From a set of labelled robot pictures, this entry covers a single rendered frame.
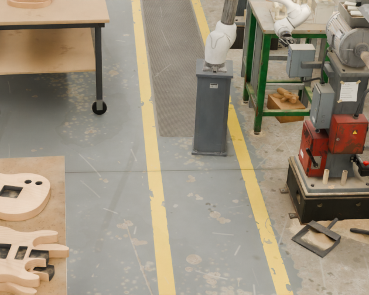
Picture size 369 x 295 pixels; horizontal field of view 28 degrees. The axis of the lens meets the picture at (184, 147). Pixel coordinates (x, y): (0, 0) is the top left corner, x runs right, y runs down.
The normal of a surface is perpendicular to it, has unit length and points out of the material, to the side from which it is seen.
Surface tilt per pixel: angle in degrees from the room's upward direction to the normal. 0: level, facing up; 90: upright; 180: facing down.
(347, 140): 90
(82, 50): 0
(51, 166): 0
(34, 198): 0
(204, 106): 90
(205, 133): 90
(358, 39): 82
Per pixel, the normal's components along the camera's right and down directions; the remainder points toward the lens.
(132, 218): 0.04, -0.85
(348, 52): -0.04, 0.55
